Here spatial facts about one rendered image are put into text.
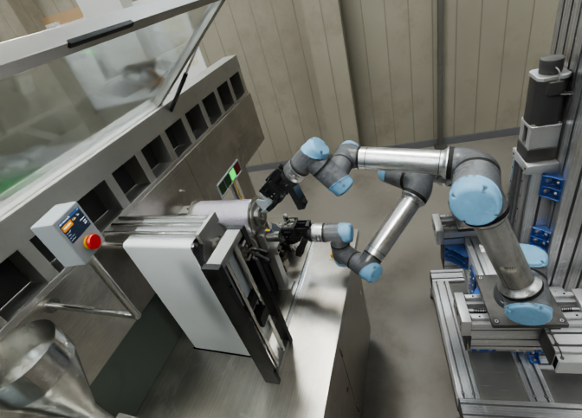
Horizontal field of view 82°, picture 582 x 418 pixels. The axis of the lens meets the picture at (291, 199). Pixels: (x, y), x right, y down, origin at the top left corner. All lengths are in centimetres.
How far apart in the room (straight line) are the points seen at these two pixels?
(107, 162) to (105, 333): 52
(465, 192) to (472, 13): 290
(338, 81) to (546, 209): 236
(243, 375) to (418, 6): 321
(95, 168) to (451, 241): 153
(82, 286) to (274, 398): 66
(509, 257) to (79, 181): 121
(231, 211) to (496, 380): 144
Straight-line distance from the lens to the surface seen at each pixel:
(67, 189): 111
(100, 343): 123
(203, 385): 134
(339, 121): 354
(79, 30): 70
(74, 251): 73
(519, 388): 200
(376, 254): 126
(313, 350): 126
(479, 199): 94
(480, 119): 407
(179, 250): 97
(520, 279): 116
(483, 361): 203
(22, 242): 105
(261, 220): 124
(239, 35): 376
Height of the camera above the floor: 196
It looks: 33 degrees down
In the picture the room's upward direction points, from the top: 17 degrees counter-clockwise
